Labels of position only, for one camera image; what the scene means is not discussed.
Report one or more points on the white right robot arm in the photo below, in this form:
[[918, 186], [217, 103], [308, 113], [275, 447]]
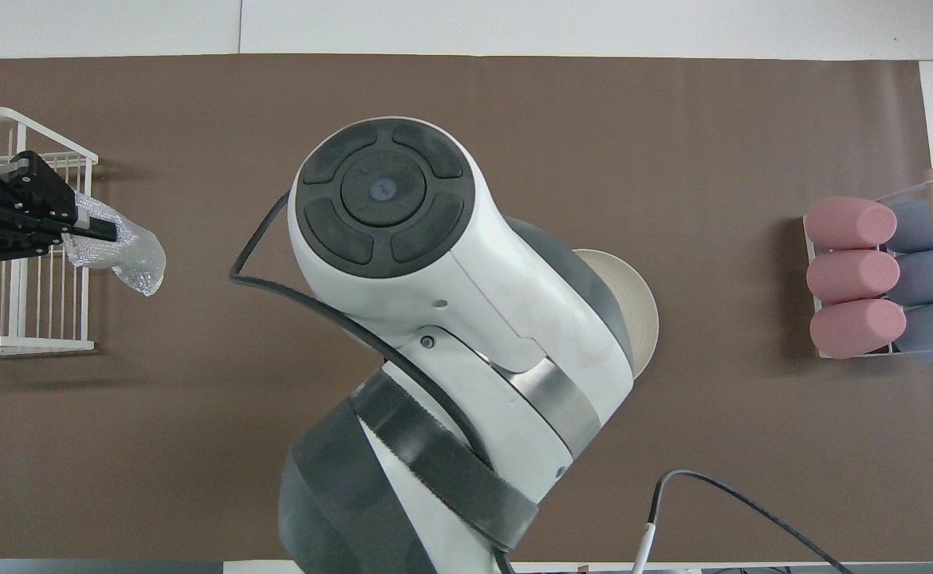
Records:
[[474, 295]]

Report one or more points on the cream round plate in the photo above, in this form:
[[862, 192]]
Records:
[[634, 319]]

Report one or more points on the clear plastic snack packet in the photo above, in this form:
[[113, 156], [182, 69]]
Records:
[[135, 259]]

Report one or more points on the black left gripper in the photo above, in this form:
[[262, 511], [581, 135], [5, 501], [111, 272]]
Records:
[[12, 207]]

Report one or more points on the pink plastic cup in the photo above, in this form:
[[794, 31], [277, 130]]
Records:
[[849, 223], [853, 328], [849, 277]]

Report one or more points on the brown paper table mat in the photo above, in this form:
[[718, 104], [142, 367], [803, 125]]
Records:
[[195, 446]]

